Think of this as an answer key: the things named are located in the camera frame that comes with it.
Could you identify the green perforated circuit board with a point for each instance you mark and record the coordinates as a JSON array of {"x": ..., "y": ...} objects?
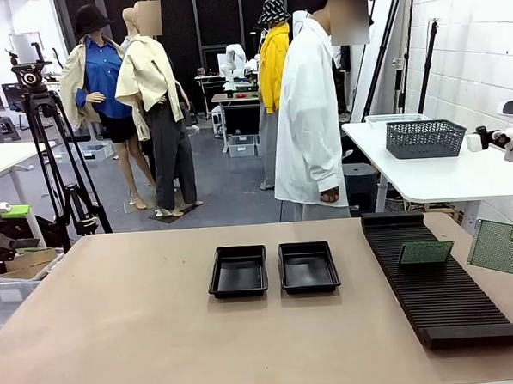
[
  {"x": 494, "y": 248},
  {"x": 425, "y": 254}
]

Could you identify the black ESD tray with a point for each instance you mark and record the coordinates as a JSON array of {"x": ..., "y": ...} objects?
[
  {"x": 237, "y": 272},
  {"x": 308, "y": 268}
]

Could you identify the small white background robot arm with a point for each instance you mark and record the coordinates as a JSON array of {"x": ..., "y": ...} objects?
[{"x": 231, "y": 60}]

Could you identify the person right forearm white sleeve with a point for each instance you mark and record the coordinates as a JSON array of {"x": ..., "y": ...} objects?
[{"x": 328, "y": 166}]

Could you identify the person right hand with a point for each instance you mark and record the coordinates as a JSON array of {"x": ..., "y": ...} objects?
[{"x": 330, "y": 195}]

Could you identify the brown cardboard box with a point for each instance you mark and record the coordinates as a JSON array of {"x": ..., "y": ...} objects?
[{"x": 32, "y": 261}]

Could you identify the large clear plastic container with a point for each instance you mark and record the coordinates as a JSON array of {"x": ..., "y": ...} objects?
[{"x": 8, "y": 299}]

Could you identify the white desk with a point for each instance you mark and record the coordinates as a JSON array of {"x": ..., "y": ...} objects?
[{"x": 1, "y": 158}]

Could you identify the black step stool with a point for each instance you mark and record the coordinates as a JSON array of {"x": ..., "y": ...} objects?
[{"x": 4, "y": 128}]

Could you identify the white side table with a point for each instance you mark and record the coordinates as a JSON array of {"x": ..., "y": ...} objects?
[{"x": 432, "y": 176}]

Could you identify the white floor box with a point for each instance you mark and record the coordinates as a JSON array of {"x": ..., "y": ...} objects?
[{"x": 99, "y": 153}]

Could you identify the black slotted board rack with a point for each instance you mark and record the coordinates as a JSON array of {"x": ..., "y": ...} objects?
[{"x": 442, "y": 294}]

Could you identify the grey plastic mesh basket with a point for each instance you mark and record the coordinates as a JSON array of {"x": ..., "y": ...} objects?
[{"x": 426, "y": 138}]

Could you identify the mannequin in blue shirt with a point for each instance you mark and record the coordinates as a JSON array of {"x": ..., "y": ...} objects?
[{"x": 102, "y": 79}]

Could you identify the black round stool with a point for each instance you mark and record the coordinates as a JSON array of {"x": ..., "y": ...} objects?
[{"x": 361, "y": 186}]

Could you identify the thin black light stand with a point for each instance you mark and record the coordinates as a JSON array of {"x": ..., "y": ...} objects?
[{"x": 428, "y": 62}]

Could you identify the clear plastic bin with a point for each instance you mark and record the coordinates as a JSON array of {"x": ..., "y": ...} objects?
[{"x": 375, "y": 119}]

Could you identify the mannequin in beige jacket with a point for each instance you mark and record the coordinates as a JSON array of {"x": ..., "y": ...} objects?
[{"x": 152, "y": 85}]

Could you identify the black brimmed hat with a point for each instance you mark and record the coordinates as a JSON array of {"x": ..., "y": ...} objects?
[{"x": 90, "y": 20}]

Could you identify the black tripod stand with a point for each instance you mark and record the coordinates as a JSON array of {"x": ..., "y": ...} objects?
[{"x": 386, "y": 47}]

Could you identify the clear storage box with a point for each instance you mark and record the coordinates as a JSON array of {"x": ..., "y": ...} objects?
[{"x": 242, "y": 146}]

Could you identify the person in white shirt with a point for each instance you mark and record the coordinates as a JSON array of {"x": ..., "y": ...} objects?
[{"x": 304, "y": 112}]

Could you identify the background work table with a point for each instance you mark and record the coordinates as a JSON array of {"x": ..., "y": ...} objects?
[{"x": 234, "y": 97}]

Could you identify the mannequin in yellow hoodie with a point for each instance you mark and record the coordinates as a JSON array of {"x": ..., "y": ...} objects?
[{"x": 273, "y": 70}]

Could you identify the patterned bucket hat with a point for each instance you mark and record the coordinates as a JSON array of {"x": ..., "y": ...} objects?
[{"x": 273, "y": 11}]

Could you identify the black camera tripod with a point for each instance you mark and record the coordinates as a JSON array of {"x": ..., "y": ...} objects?
[{"x": 53, "y": 168}]

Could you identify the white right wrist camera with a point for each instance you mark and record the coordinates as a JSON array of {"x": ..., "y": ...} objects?
[{"x": 477, "y": 142}]

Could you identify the dark mannequin base plate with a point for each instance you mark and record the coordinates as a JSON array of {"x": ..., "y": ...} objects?
[{"x": 171, "y": 215}]

